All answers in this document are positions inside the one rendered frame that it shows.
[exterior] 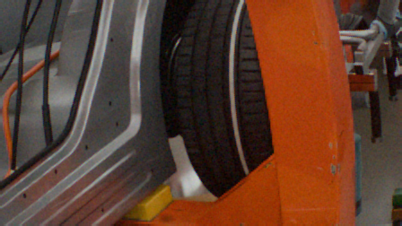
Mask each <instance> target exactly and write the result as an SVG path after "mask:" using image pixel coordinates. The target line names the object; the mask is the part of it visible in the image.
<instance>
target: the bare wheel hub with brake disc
mask: <svg viewBox="0 0 402 226"><path fill-rule="evenodd" d="M180 40H181V37H180V38H179V39H178V41H177V42H176V43H175V45H174V47H173V50H172V51H171V53H170V59H169V63H168V69H167V87H168V86H175V79H176V67H177V60H178V52H179V43H180Z"/></svg>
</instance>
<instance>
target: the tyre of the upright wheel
mask: <svg viewBox="0 0 402 226"><path fill-rule="evenodd" d="M239 4H240V0H196V1H195V2H194V3H193V5H192V8H191V9H190V11H189V14H188V16H187V18H186V20H185V22H184V25H183V30H182V33H181V40H180V43H179V52H178V60H177V67H176V79H175V85H176V96H177V99H176V101H177V107H178V108H177V110H178V117H179V126H180V130H181V134H182V138H183V140H184V145H185V151H186V153H187V156H188V158H189V161H190V163H191V165H192V167H193V169H194V171H195V173H196V174H197V177H198V179H200V181H201V183H202V184H203V185H204V186H205V189H207V190H208V191H209V192H210V193H211V194H213V196H215V197H218V198H219V197H221V196H222V195H223V194H225V193H226V192H227V191H228V190H230V189H231V188H232V187H235V186H236V184H237V183H239V182H240V181H241V180H243V179H244V178H245V177H246V176H247V175H246V172H245V169H244V168H243V166H242V163H241V158H240V155H239V151H238V148H237V141H236V137H235V133H234V128H233V123H232V110H231V101H230V81H229V73H230V54H231V47H230V45H231V39H232V31H233V29H232V27H233V24H234V20H235V14H236V12H237V10H238V5H239ZM237 24H238V25H237V30H236V33H235V45H234V52H233V63H234V67H233V89H234V101H235V111H236V118H237V124H238V129H239V138H240V145H241V148H242V150H243V157H244V160H245V162H246V164H247V169H248V171H249V173H250V172H252V171H253V170H254V169H256V168H257V167H258V166H259V165H260V164H262V163H263V162H264V161H266V160H267V158H268V157H270V156H271V155H272V154H274V145H273V140H272V135H271V132H272V130H271V126H270V121H269V116H268V111H267V97H266V92H265V87H264V83H263V77H262V73H261V68H260V63H259V58H258V52H257V49H256V45H255V40H254V35H253V31H252V27H251V22H250V18H249V10H248V7H247V5H246V2H245V0H244V2H243V4H242V7H241V9H240V16H239V20H238V21H237Z"/></svg>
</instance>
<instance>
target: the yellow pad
mask: <svg viewBox="0 0 402 226"><path fill-rule="evenodd" d="M173 202H174V199H172V195H171V191H170V187H169V186H164V185H160V186H159V187H158V188H156V189H155V191H153V192H152V193H151V194H150V195H149V196H148V197H147V198H145V199H144V201H142V202H141V203H140V204H138V205H137V206H136V207H135V208H134V209H133V210H131V211H130V212H128V214H126V216H123V218H124V219H127V220H135V221H142V222H150V221H152V220H153V219H154V218H155V217H156V216H158V214H160V213H162V212H163V211H164V210H165V209H167V207H168V206H170V205H171V204H172V203H173Z"/></svg>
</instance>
